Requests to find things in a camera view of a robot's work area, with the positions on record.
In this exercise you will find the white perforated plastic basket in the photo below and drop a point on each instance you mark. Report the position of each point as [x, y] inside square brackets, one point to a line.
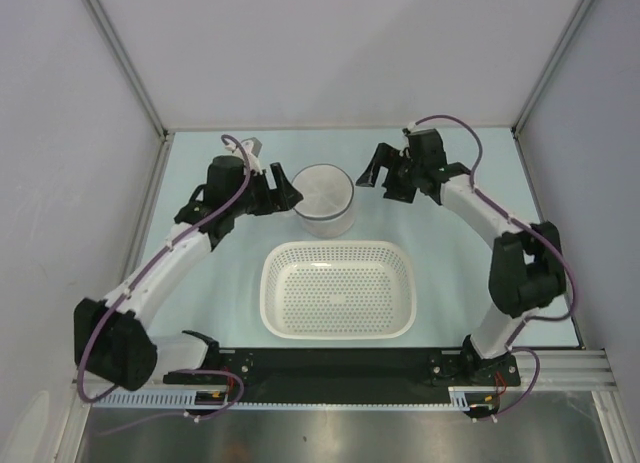
[334, 290]

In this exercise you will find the white mesh laundry bag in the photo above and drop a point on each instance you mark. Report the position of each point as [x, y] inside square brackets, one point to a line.
[327, 209]

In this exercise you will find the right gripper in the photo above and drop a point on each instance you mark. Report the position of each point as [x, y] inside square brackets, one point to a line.
[384, 156]

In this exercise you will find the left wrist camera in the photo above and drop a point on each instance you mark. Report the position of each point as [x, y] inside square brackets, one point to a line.
[252, 147]

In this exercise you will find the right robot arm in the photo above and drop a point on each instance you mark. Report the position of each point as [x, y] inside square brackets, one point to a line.
[526, 272]

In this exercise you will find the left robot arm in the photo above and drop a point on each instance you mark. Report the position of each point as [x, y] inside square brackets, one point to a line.
[111, 338]

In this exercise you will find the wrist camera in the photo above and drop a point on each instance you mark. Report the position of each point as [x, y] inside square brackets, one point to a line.
[252, 147]
[412, 129]

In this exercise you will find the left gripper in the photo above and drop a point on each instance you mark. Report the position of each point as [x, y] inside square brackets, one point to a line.
[284, 197]

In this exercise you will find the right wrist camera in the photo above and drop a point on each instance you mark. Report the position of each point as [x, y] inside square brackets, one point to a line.
[412, 129]

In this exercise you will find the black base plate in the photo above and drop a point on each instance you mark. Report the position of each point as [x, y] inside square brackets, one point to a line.
[437, 366]

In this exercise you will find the white cable duct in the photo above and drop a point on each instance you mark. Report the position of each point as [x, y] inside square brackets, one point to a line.
[209, 400]

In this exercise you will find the aluminium frame rail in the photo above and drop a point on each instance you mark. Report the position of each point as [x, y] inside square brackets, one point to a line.
[567, 370]

